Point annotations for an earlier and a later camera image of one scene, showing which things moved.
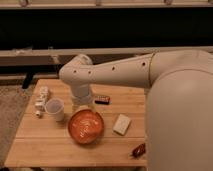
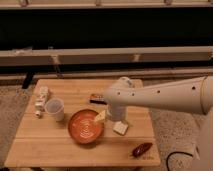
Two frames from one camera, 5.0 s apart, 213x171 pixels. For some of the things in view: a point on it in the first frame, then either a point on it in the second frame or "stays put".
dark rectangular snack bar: [102, 100] stays put
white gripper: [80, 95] to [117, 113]
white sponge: [121, 124] stays put
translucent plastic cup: [55, 108] stays put
